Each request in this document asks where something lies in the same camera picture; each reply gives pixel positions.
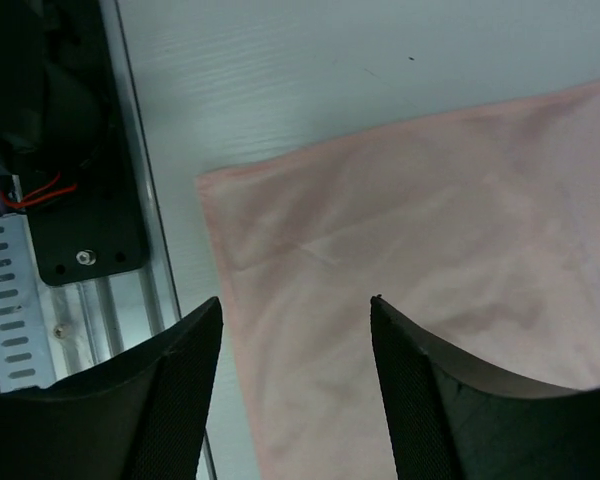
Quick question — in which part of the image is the aluminium front rail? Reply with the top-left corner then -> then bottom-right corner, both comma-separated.
39,0 -> 219,480

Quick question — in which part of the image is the red wire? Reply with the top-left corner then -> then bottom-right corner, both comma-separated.
2,172 -> 79,210

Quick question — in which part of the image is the white slotted cable duct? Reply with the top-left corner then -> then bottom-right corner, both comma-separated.
0,215 -> 56,392

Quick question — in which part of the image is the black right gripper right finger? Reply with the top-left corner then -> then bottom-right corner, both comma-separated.
370,296 -> 600,479

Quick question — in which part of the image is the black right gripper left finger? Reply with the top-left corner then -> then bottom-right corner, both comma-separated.
0,297 -> 223,480

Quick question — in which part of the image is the pink cloth napkin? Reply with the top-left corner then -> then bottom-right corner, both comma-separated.
197,81 -> 600,479

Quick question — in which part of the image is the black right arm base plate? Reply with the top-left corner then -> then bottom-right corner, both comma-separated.
0,1 -> 149,286

